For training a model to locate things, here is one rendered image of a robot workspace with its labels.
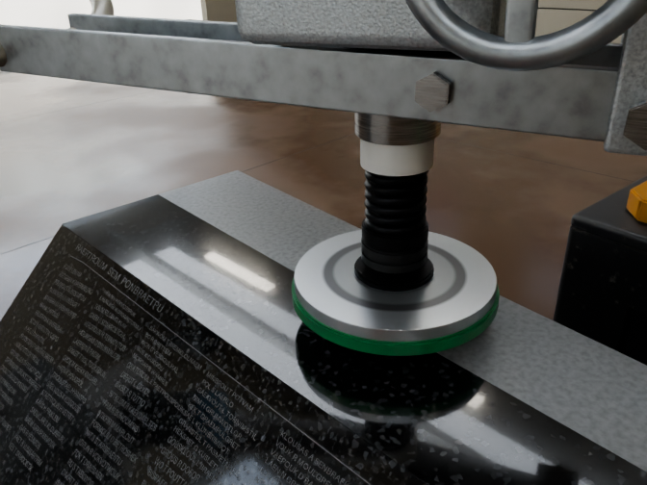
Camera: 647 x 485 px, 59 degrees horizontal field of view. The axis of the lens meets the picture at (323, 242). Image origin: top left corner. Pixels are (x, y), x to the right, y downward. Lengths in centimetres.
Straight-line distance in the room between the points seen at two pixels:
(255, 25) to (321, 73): 7
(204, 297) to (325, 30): 38
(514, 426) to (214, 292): 37
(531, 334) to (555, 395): 9
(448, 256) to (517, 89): 25
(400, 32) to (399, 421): 32
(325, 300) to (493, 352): 18
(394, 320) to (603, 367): 21
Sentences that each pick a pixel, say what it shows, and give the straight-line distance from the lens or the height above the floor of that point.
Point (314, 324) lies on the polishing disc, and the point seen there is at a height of 84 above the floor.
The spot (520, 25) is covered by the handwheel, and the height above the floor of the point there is 113.
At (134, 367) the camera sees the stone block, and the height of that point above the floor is 74.
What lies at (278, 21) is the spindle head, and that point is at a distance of 45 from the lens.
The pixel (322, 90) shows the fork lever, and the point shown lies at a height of 106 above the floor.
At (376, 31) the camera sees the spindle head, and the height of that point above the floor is 112.
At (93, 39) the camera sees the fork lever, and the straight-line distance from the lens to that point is 65.
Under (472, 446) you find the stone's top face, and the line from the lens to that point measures 51.
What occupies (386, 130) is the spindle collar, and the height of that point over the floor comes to 103.
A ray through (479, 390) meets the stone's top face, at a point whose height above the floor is 80.
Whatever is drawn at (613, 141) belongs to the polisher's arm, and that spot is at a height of 105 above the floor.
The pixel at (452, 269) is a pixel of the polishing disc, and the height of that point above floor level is 86.
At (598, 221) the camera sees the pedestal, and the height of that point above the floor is 74.
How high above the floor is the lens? 117
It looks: 27 degrees down
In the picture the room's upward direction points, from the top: 2 degrees counter-clockwise
